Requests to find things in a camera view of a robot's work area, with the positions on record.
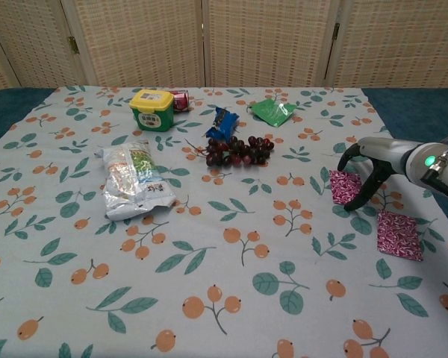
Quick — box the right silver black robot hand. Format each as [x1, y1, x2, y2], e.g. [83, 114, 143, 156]
[337, 136, 415, 213]

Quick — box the bunch of dark red grapes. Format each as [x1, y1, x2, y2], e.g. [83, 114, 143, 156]
[185, 135, 276, 169]

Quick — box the white crinkled snack bag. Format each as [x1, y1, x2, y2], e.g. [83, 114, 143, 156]
[93, 139, 176, 222]

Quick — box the green foil packet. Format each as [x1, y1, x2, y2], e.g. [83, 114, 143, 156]
[249, 98, 298, 128]

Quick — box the red soda can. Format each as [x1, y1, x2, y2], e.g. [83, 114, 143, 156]
[169, 89, 192, 113]

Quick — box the green tub with yellow lid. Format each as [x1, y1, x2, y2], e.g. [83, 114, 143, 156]
[129, 88, 175, 132]

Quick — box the floral leaf print tablecloth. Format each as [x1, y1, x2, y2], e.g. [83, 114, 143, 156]
[0, 85, 448, 358]

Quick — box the blue snack bar wrapper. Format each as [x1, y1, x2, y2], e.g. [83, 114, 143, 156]
[205, 107, 241, 142]

